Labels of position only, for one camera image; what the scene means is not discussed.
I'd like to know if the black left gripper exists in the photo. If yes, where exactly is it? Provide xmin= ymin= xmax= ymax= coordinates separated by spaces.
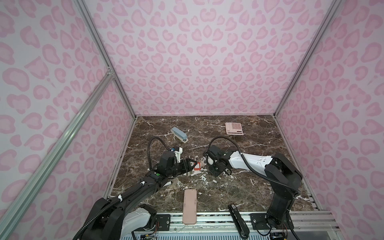
xmin=167 ymin=157 xmax=198 ymax=178

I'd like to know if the red key tag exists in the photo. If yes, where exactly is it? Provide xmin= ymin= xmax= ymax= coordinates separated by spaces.
xmin=194 ymin=162 xmax=201 ymax=171

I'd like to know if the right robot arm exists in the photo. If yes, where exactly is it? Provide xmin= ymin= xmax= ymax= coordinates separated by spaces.
xmin=204 ymin=145 xmax=303 ymax=228

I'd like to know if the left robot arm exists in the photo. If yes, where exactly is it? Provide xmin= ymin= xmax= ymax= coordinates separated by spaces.
xmin=73 ymin=150 xmax=198 ymax=240

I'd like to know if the black white marker pen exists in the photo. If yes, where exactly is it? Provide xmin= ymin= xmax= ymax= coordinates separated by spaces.
xmin=164 ymin=181 xmax=172 ymax=187

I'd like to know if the grey blue stapler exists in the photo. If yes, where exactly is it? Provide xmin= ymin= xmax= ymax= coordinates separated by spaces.
xmin=171 ymin=127 xmax=188 ymax=143

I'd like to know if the pink desk calculator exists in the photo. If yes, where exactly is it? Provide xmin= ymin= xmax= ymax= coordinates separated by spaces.
xmin=225 ymin=123 xmax=244 ymax=136

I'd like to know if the pink pencil case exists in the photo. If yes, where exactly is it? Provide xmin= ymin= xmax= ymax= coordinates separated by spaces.
xmin=183 ymin=189 xmax=197 ymax=225

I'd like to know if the black stapler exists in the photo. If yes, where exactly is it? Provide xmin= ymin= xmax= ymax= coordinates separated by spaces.
xmin=228 ymin=204 xmax=250 ymax=240

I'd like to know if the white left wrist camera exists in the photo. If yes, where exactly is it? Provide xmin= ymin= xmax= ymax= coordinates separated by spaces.
xmin=171 ymin=147 xmax=183 ymax=163

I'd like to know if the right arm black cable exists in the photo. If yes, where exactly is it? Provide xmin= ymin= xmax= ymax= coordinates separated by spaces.
xmin=207 ymin=136 xmax=301 ymax=240

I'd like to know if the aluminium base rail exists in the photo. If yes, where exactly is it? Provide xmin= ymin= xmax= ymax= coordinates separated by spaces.
xmin=156 ymin=211 xmax=344 ymax=240

